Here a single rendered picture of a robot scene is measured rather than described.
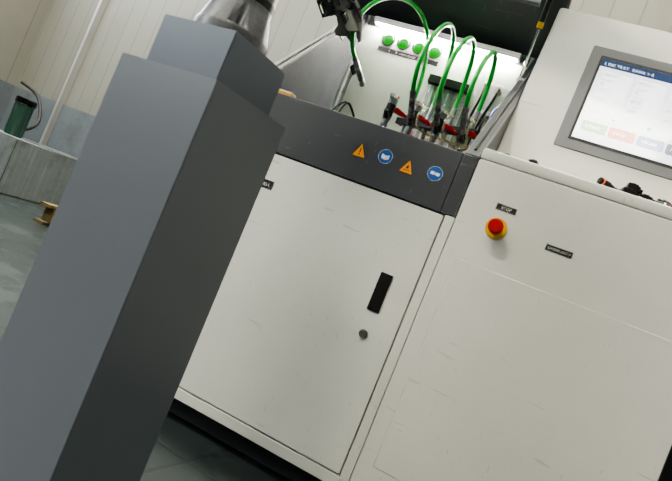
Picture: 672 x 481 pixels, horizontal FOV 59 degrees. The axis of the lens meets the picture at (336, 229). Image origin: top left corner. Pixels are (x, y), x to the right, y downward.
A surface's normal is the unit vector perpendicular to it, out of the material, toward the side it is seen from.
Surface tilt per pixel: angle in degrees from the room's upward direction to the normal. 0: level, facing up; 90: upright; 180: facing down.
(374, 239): 90
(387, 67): 90
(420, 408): 90
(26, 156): 90
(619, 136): 76
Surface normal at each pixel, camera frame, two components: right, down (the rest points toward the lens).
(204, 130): 0.84, 0.33
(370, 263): -0.29, -0.15
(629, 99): -0.19, -0.36
